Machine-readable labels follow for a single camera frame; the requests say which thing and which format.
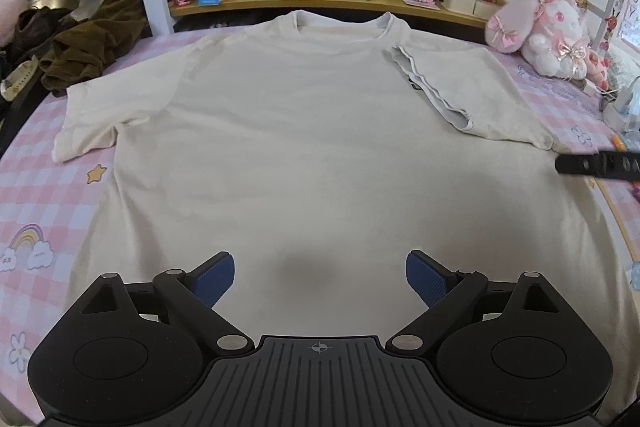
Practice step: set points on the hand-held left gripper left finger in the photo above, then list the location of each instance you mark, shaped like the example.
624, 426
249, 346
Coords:
215, 277

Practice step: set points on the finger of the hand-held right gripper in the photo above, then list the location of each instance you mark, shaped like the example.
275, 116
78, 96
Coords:
590, 164

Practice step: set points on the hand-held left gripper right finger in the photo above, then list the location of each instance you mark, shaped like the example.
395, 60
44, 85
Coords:
425, 279

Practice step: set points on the cream t-shirt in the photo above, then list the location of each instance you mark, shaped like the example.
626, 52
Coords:
300, 132

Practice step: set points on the clear box on white base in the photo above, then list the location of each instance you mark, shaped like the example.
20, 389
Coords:
625, 104

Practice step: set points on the pink spotted plush toy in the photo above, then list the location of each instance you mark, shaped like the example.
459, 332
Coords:
596, 69

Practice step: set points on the white pink plush rabbit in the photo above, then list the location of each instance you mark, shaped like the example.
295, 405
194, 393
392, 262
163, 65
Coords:
545, 27

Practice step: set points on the small white box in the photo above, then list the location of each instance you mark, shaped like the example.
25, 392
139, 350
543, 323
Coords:
485, 8

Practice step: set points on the brown cloth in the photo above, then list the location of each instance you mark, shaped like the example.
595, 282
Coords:
90, 47

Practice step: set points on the cream woven belt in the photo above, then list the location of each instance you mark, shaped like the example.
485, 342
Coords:
17, 79

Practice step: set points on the pink plush cushion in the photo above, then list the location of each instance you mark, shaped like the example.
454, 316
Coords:
11, 17

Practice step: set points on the red cartoon wall sticker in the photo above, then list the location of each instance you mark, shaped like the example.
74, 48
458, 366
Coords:
611, 24

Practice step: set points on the alphabet wall poster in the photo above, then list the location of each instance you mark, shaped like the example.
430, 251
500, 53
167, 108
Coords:
631, 12

